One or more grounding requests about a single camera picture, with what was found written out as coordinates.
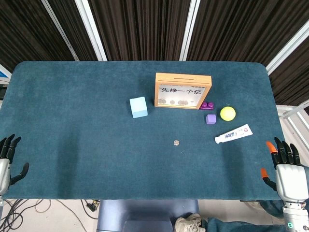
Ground beige sneaker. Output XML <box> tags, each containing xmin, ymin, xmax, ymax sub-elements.
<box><xmin>174</xmin><ymin>213</ymin><xmax>202</xmax><ymax>232</ymax></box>

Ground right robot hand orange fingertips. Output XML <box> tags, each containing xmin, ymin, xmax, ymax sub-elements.
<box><xmin>260</xmin><ymin>137</ymin><xmax>309</xmax><ymax>203</ymax></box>

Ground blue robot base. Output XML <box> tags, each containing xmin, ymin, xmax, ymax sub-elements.
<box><xmin>96</xmin><ymin>199</ymin><xmax>200</xmax><ymax>232</ymax></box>

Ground white blue sign board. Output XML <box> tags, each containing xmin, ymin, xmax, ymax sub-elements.
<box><xmin>0</xmin><ymin>63</ymin><xmax>12</xmax><ymax>86</ymax></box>

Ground wooden coin bank frame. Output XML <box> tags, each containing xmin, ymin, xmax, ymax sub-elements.
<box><xmin>154</xmin><ymin>72</ymin><xmax>212</xmax><ymax>110</ymax></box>

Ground white toothpaste tube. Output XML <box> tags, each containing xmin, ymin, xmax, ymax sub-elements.
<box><xmin>214</xmin><ymin>123</ymin><xmax>253</xmax><ymax>145</ymax></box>

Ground teal table cloth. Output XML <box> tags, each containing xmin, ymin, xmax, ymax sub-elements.
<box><xmin>0</xmin><ymin>60</ymin><xmax>290</xmax><ymax>201</ymax></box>

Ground light blue foam cube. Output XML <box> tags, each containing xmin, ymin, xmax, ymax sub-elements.
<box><xmin>129</xmin><ymin>96</ymin><xmax>148</xmax><ymax>119</ymax></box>

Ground dark brown curtain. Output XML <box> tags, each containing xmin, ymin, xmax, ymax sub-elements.
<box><xmin>0</xmin><ymin>0</ymin><xmax>309</xmax><ymax>107</ymax></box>

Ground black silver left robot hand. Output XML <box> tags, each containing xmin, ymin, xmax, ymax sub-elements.
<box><xmin>0</xmin><ymin>134</ymin><xmax>29</xmax><ymax>196</ymax></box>

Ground thin grey frame post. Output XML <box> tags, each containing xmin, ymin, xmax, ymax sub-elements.
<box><xmin>41</xmin><ymin>0</ymin><xmax>80</xmax><ymax>61</ymax></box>

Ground wide white frame post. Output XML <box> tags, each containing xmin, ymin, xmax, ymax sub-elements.
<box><xmin>265</xmin><ymin>24</ymin><xmax>309</xmax><ymax>75</ymax></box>
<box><xmin>179</xmin><ymin>0</ymin><xmax>201</xmax><ymax>61</ymax></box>
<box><xmin>74</xmin><ymin>0</ymin><xmax>108</xmax><ymax>61</ymax></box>

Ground black looped cable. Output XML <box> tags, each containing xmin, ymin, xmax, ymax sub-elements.
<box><xmin>0</xmin><ymin>199</ymin><xmax>52</xmax><ymax>232</ymax></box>

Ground yellow-green ball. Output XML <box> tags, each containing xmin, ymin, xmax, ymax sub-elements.
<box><xmin>220</xmin><ymin>106</ymin><xmax>236</xmax><ymax>121</ymax></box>

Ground black power plug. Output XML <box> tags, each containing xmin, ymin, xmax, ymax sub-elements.
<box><xmin>86</xmin><ymin>199</ymin><xmax>100</xmax><ymax>212</ymax></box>

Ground aluminium profile frame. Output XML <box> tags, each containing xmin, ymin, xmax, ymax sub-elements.
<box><xmin>276</xmin><ymin>100</ymin><xmax>309</xmax><ymax>145</ymax></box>

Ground purple studded building brick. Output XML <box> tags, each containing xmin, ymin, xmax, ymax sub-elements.
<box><xmin>199</xmin><ymin>101</ymin><xmax>215</xmax><ymax>111</ymax></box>

